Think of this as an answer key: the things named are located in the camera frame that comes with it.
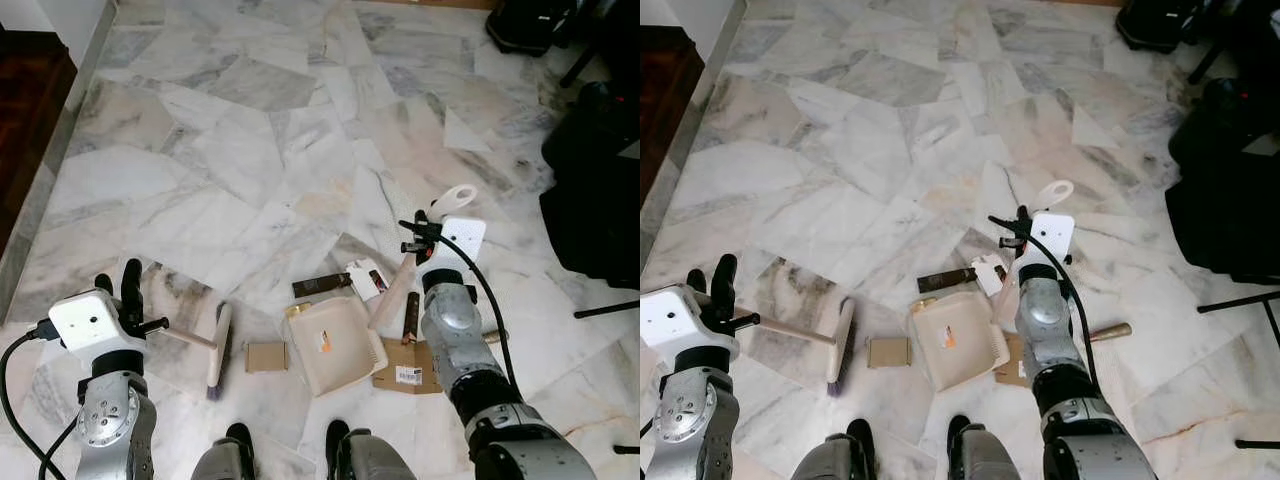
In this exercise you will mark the cream hand broom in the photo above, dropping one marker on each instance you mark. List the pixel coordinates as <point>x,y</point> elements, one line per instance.
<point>840,345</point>
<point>218,350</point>

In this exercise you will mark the cream plastic dustpan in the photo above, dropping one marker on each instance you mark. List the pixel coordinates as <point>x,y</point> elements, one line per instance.
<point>955,345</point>
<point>335,350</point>

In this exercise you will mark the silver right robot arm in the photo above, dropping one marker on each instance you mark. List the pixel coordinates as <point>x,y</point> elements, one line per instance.
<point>455,330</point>
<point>1045,330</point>

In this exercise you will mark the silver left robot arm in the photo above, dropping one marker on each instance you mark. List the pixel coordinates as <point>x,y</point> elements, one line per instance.
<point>690,420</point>
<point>110,420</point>

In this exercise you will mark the white printed card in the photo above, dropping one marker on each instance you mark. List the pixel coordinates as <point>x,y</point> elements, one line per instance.
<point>362,275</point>
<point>988,272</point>

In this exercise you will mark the dark brown tube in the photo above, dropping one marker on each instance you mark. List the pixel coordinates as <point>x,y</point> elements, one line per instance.
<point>411,320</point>

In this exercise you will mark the brown bar wrapper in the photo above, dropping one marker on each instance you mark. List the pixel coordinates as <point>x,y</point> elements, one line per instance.
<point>322,286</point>
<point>945,280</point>

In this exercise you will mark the black fabric case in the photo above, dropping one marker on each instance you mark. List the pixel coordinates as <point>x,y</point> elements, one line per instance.
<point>590,230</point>
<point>1220,225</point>

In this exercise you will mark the flat cardboard piece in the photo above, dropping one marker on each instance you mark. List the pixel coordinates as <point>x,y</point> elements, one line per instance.
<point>1010,370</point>
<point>400,372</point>

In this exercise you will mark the small cardboard box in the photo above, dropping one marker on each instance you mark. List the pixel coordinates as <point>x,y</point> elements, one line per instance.
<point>888,352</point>
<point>266,357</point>

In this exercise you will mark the grey robot left leg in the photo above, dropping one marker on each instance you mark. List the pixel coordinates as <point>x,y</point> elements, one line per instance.
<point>225,460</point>
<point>835,462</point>

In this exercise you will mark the grey robot leg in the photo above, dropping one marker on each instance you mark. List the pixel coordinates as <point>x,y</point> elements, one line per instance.
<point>835,462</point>
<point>225,460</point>
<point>370,460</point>
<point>985,460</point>

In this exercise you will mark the black backpack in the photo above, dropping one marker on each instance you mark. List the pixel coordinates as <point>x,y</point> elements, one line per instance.
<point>1225,115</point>
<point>600,115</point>

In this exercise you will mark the grey robot right leg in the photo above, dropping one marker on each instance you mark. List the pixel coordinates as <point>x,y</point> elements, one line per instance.
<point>985,460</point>
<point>370,460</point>

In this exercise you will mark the black padded bag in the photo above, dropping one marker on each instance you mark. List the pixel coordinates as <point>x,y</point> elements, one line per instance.
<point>1155,25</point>
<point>530,25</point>

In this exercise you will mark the black stand with legs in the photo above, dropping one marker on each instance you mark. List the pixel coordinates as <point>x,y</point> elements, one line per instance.
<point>1245,30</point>
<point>615,30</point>

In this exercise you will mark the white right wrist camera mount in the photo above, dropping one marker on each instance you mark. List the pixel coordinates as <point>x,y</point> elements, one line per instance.
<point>463,240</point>
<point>1052,238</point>

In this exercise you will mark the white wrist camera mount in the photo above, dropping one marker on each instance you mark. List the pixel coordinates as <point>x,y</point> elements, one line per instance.
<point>463,240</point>
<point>85,322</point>
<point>1052,238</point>
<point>675,320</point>

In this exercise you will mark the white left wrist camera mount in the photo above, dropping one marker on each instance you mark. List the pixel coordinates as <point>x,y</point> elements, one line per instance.
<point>675,320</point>
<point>85,322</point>

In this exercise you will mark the black metal floor frame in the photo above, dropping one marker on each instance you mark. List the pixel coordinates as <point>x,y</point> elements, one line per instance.
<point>605,309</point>
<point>1235,301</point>

